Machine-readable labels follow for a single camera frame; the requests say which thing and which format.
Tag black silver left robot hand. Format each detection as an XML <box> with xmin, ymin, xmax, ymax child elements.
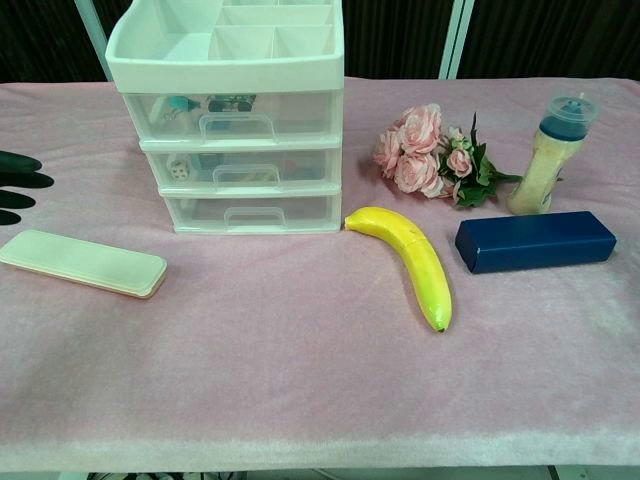
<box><xmin>0</xmin><ymin>149</ymin><xmax>55</xmax><ymax>226</ymax></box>

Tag white dice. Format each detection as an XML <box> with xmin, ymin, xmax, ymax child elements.
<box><xmin>167</xmin><ymin>158</ymin><xmax>194</xmax><ymax>184</ymax></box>

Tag white pink pencil case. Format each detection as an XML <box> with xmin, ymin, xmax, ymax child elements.
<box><xmin>0</xmin><ymin>229</ymin><xmax>169</xmax><ymax>301</ymax></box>

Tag baby bottle with blue cap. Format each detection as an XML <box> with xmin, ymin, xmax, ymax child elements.
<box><xmin>505</xmin><ymin>92</ymin><xmax>603</xmax><ymax>216</ymax></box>

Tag green circuit board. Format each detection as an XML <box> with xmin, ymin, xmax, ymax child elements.
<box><xmin>205</xmin><ymin>98</ymin><xmax>252</xmax><ymax>115</ymax></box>

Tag pink fleece tablecloth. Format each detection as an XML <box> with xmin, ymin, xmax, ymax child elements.
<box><xmin>0</xmin><ymin>77</ymin><xmax>640</xmax><ymax>474</ymax></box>

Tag empty clear plastic drawer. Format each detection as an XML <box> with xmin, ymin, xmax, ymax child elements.
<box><xmin>162</xmin><ymin>192</ymin><xmax>343</xmax><ymax>234</ymax></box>

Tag teal binder clip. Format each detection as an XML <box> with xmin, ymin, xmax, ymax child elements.
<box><xmin>162</xmin><ymin>94</ymin><xmax>204</xmax><ymax>124</ymax></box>

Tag dark blue rectangular box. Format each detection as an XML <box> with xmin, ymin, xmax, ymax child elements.
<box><xmin>454</xmin><ymin>210</ymin><xmax>618</xmax><ymax>275</ymax></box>

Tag yellow banana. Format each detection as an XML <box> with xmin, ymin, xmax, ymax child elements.
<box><xmin>344</xmin><ymin>206</ymin><xmax>454</xmax><ymax>334</ymax></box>

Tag white plastic drawer cabinet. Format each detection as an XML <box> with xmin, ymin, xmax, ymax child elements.
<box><xmin>104</xmin><ymin>0</ymin><xmax>346</xmax><ymax>236</ymax></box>

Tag pink rose bouquet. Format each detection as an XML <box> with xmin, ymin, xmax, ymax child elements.
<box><xmin>373</xmin><ymin>103</ymin><xmax>524</xmax><ymax>210</ymax></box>

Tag black pleated curtain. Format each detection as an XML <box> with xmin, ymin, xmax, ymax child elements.
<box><xmin>0</xmin><ymin>0</ymin><xmax>640</xmax><ymax>84</ymax></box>

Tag white frame pole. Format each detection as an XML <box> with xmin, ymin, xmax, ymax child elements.
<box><xmin>439</xmin><ymin>0</ymin><xmax>476</xmax><ymax>81</ymax></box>
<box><xmin>73</xmin><ymin>0</ymin><xmax>117</xmax><ymax>84</ymax></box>

